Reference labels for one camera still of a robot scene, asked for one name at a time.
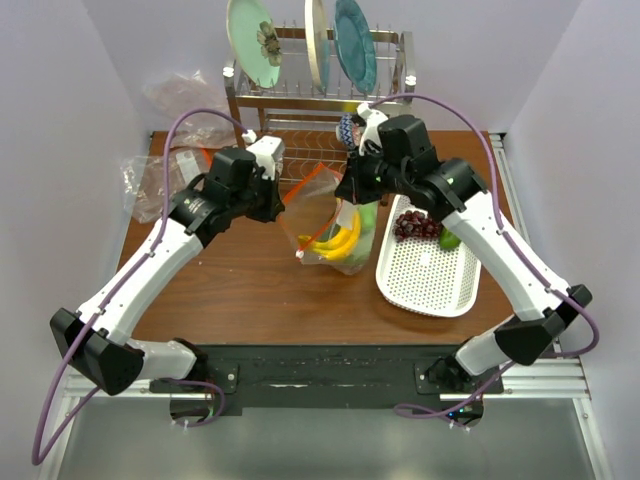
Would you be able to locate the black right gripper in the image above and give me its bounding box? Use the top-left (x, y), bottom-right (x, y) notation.
top-left (336, 143), bottom-right (410, 205)

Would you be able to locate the light green chayote squash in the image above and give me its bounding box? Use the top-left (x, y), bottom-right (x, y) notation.
top-left (359, 202), bottom-right (378, 234)

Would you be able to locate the green cabbage toy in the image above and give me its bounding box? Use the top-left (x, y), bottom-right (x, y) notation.
top-left (341, 253), bottom-right (369, 268)

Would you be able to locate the yellow banana bunch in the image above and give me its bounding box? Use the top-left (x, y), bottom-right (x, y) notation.
top-left (296, 200), bottom-right (362, 262)

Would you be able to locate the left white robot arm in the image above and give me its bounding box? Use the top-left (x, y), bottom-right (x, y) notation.
top-left (50, 136), bottom-right (285, 395)

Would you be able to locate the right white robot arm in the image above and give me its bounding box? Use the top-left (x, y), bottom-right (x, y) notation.
top-left (336, 110), bottom-right (593, 393)

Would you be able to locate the crumpled clear bag at back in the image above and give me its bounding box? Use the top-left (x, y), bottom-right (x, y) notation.
top-left (143, 70), bottom-right (236, 149)

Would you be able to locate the blue white patterned bowl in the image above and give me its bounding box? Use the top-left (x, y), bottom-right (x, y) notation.
top-left (335, 114), bottom-right (361, 150)

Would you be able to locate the dark red grape bunch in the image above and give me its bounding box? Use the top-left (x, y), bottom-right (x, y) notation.
top-left (393, 210), bottom-right (443, 240)

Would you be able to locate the red yellow mango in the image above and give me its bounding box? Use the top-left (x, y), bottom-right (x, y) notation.
top-left (439, 228), bottom-right (461, 251)

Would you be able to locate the steel two-tier dish rack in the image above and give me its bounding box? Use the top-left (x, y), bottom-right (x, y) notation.
top-left (222, 25), bottom-right (417, 192)

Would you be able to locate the white perforated plastic basket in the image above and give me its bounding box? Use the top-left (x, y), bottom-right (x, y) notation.
top-left (375, 196), bottom-right (481, 318)

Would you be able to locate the teal blue plate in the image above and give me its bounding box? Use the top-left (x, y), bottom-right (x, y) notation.
top-left (334, 0), bottom-right (377, 95)

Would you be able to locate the cream rimmed plate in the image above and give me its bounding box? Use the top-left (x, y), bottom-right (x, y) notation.
top-left (304, 0), bottom-right (330, 94)

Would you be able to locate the mint green floral plate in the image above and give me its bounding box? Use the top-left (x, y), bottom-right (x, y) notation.
top-left (226, 1), bottom-right (282, 89)

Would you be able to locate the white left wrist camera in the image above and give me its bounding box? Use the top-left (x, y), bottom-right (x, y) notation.
top-left (247, 136), bottom-right (285, 180)

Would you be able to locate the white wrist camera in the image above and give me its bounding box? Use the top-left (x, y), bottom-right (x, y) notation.
top-left (247, 136), bottom-right (285, 180)
top-left (356, 102), bottom-right (388, 155)

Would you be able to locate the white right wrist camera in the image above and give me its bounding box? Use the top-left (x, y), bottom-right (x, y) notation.
top-left (356, 102), bottom-right (388, 155)

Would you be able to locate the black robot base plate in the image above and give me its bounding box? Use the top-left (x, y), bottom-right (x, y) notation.
top-left (200, 345), bottom-right (496, 415)

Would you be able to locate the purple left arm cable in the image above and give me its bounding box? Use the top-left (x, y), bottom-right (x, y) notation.
top-left (30, 108), bottom-right (256, 466)

